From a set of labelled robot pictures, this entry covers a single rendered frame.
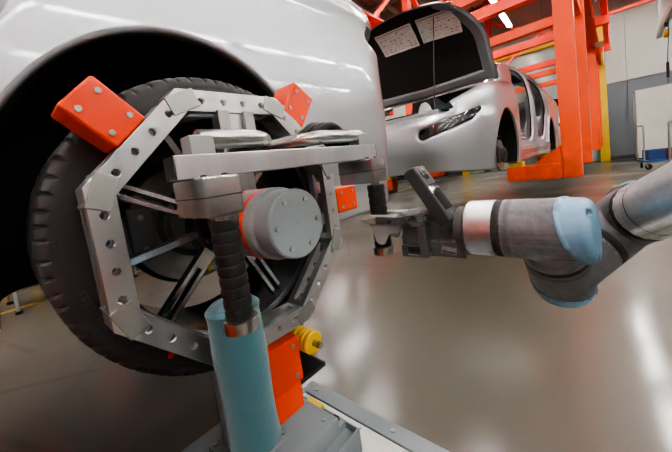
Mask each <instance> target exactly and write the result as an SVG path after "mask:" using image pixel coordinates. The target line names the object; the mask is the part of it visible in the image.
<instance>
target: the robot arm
mask: <svg viewBox="0 0 672 452"><path fill-rule="evenodd" d="M404 176H405V178H406V179H407V181H408V182H409V184H410V185H411V186H412V188H413V189H414V191H415V192H416V193H417V195H418V196H419V198H420V199H421V200H422V202H423V203H424V205H425V206H426V207H419V208H407V209H396V210H387V212H388V214H384V215H380V214H378V215H370V214H369V215H367V216H365V217H364V218H362V219H361V222H362V223H366V224H370V226H371V228H372V231H373V233H374V236H375V239H376V241H377V243H379V244H381V245H383V244H386V242H387V239H388V236H389V235H390V234H391V235H392V236H393V237H395V238H398V237H399V236H400V234H401V231H402V232H403V234H402V242H403V244H401V245H402V253H403V256H407V257H417V258H428V259H429V258H430V257H432V256H441V257H452V258H464V259H466V258H467V257H468V255H470V254H476V255H489V256H502V257H514V258H523V260H524V262H525V265H526V268H527V270H528V273H529V278H530V282H531V284H532V286H533V287H534V288H535V290H536V291H537V293H538V294H539V295H540V296H541V297H542V298H543V299H544V300H546V301H547V302H549V303H551V304H553V305H555V306H558V307H563V308H579V307H583V306H586V305H588V304H589V303H591V302H592V301H593V300H594V299H595V297H596V295H597V294H598V291H599V285H598V284H599V283H600V282H602V281H603V280H604V279H605V278H607V277H608V276H609V275H610V274H612V273H613V272H614V271H615V270H617V269H618V268H619V267H620V266H622V265H623V264H624V263H625V262H627V261H628V260H629V259H630V258H632V257H633V256H634V255H635V254H637V253H638V252H639V251H641V250H642V249H643V248H644V247H646V246H647V245H649V244H651V243H654V242H658V241H662V240H666V239H669V238H672V161H671V162H669V163H667V164H665V165H664V166H662V167H660V168H658V169H657V170H655V171H653V172H651V173H650V174H648V175H646V176H644V177H643V178H641V179H639V180H632V181H627V182H624V183H622V184H620V185H618V186H616V187H614V188H613V189H611V190H610V191H609V192H608V193H607V194H606V196H605V197H604V198H602V199H601V200H600V201H599V202H597V203H596V204H594V203H593V201H591V200H590V199H588V198H583V197H567V196H560V197H558V198H536V199H507V200H472V201H469V202H468V203H467V204H466V206H460V207H458V208H457V209H455V208H454V207H453V205H452V204H451V203H450V201H449V200H448V199H447V197H446V196H445V194H444V193H443V192H442V190H441V189H440V188H439V186H438V185H437V184H436V182H435V181H434V180H433V178H432V177H431V175H430V174H429V173H428V171H427V170H426V169H425V167H424V166H416V167H412V168H410V169H409V170H408V171H407V172H405V174H404ZM452 219H453V220H452ZM411 254H419V255H411Z"/></svg>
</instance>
